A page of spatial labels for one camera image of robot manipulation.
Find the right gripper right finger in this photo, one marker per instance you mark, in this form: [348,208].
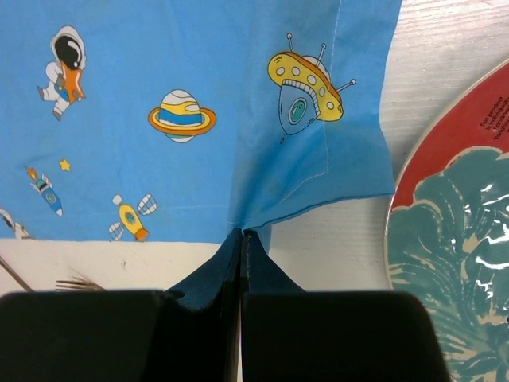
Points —
[289,334]

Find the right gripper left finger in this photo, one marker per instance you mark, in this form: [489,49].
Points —
[186,333]

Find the blue space-print cloth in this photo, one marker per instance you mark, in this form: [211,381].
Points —
[178,121]

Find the copper fork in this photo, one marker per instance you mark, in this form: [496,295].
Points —
[77,285]

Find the red and teal plate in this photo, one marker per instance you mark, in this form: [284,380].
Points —
[446,232]

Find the copper spoon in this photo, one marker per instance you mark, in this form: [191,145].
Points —
[15,276]

